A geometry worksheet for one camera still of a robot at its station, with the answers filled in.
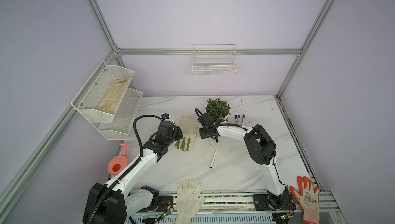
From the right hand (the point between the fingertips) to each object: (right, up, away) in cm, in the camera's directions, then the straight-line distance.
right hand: (203, 132), depth 99 cm
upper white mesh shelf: (-54, +21, -21) cm, 61 cm away
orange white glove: (+52, -29, -25) cm, 64 cm away
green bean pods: (-12, -7, -6) cm, 16 cm away
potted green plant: (+9, +16, -9) cm, 20 cm away
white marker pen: (+24, +8, +8) cm, 27 cm away
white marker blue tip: (+29, +8, +8) cm, 31 cm away
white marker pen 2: (+6, -13, -11) cm, 18 cm away
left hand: (-13, +4, -15) cm, 21 cm away
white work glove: (-7, -31, -26) cm, 41 cm away
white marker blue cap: (+25, +8, +8) cm, 28 cm away
